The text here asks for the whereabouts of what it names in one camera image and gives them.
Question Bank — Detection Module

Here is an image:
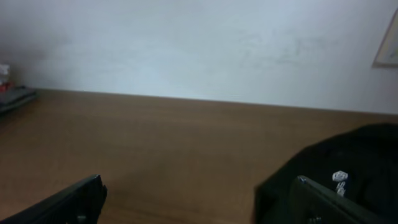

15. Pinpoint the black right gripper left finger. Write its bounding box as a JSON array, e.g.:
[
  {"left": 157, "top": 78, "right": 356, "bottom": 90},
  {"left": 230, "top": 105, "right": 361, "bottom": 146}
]
[{"left": 1, "top": 174, "right": 108, "bottom": 224}]

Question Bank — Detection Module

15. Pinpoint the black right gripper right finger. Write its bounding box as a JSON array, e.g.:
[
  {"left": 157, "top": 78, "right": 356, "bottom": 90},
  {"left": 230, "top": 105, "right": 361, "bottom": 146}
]
[{"left": 289, "top": 175, "right": 389, "bottom": 224}]

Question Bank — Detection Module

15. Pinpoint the white t-shirt black print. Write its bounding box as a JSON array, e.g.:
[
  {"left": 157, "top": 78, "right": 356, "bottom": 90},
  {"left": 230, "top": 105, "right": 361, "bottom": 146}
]
[{"left": 0, "top": 64, "right": 11, "bottom": 85}]

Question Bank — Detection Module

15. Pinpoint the grey camouflage folded garment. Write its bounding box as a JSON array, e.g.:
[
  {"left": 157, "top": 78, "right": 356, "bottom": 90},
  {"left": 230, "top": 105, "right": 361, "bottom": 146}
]
[{"left": 1, "top": 86, "right": 37, "bottom": 107}]

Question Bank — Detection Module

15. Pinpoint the red folded t-shirt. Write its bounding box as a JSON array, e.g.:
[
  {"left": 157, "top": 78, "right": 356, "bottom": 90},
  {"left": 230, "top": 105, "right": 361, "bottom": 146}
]
[{"left": 0, "top": 82, "right": 14, "bottom": 93}]

